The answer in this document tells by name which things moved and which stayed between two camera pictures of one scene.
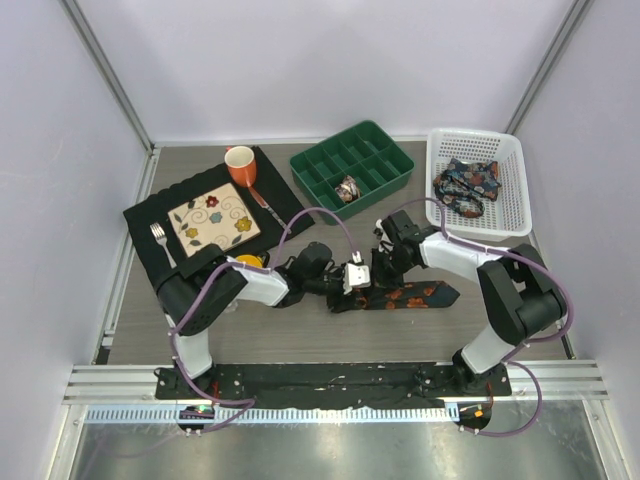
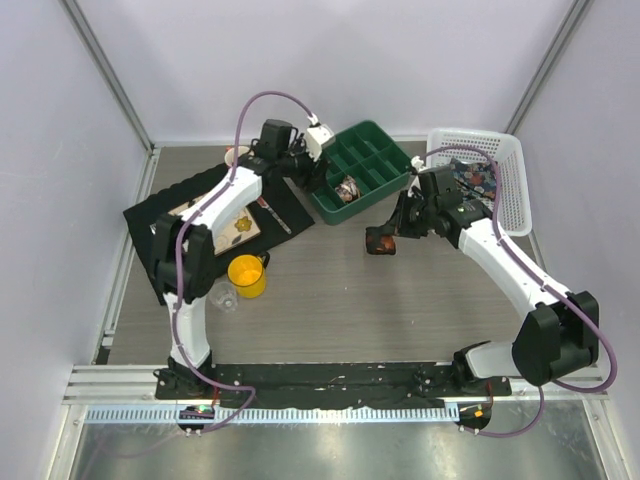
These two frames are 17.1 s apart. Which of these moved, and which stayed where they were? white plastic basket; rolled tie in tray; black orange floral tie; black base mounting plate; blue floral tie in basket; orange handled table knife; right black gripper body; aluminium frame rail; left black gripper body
Moved: right black gripper body; left black gripper body; black orange floral tie
Stayed: aluminium frame rail; white plastic basket; black base mounting plate; blue floral tie in basket; rolled tie in tray; orange handled table knife
